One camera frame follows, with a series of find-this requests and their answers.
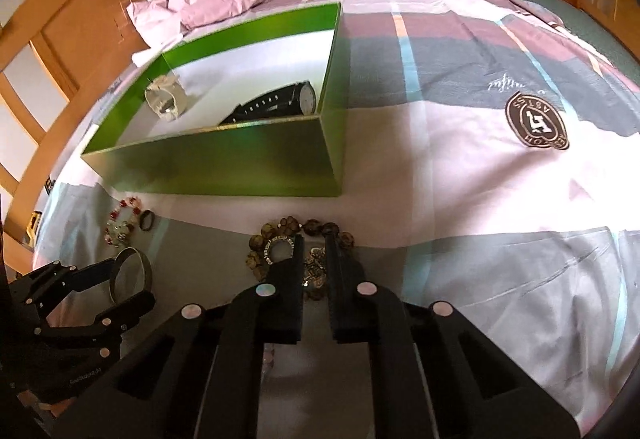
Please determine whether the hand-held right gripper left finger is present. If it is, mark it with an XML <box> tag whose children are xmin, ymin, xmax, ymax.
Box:
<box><xmin>50</xmin><ymin>234</ymin><xmax>306</xmax><ymax>439</ymax></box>

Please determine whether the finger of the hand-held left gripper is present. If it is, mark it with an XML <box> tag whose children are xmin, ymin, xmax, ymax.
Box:
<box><xmin>10</xmin><ymin>259</ymin><xmax>121</xmax><ymax>320</ymax></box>
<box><xmin>35</xmin><ymin>291</ymin><xmax>156</xmax><ymax>360</ymax></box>

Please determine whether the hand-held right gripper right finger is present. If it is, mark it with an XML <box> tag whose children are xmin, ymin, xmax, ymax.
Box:
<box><xmin>325</xmin><ymin>232</ymin><xmax>581</xmax><ymax>439</ymax></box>

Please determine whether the gold charm bracelet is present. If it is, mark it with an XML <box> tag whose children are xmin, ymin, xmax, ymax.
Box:
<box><xmin>302</xmin><ymin>248</ymin><xmax>329</xmax><ymax>302</ymax></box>

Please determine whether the silver bangle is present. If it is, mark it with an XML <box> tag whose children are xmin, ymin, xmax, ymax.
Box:
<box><xmin>109</xmin><ymin>247</ymin><xmax>153</xmax><ymax>302</ymax></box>

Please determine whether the red and white bead bracelet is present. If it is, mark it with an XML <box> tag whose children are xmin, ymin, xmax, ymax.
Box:
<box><xmin>104</xmin><ymin>199</ymin><xmax>143</xmax><ymax>247</ymax></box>

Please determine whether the rhinestone ring bracelet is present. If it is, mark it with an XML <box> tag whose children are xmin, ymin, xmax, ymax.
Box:
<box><xmin>264</xmin><ymin>235</ymin><xmax>297</xmax><ymax>266</ymax></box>

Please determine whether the brown bead bracelet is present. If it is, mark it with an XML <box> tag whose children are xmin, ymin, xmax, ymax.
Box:
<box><xmin>245</xmin><ymin>217</ymin><xmax>356</xmax><ymax>282</ymax></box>

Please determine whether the green cardboard box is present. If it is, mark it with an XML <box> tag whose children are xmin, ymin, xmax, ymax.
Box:
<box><xmin>80</xmin><ymin>1</ymin><xmax>347</xmax><ymax>197</ymax></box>

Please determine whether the patchwork bedsheet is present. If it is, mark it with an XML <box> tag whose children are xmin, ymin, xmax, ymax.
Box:
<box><xmin>32</xmin><ymin>0</ymin><xmax>640</xmax><ymax>435</ymax></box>

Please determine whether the white wristwatch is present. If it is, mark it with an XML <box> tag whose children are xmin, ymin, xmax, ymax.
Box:
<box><xmin>144</xmin><ymin>74</ymin><xmax>188</xmax><ymax>122</ymax></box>

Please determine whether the black wristwatch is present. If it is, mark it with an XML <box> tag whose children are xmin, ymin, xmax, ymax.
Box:
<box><xmin>217</xmin><ymin>80</ymin><xmax>317</xmax><ymax>126</ymax></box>

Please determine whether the wooden bed frame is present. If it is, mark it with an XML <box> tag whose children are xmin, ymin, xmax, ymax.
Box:
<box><xmin>0</xmin><ymin>0</ymin><xmax>176</xmax><ymax>230</ymax></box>

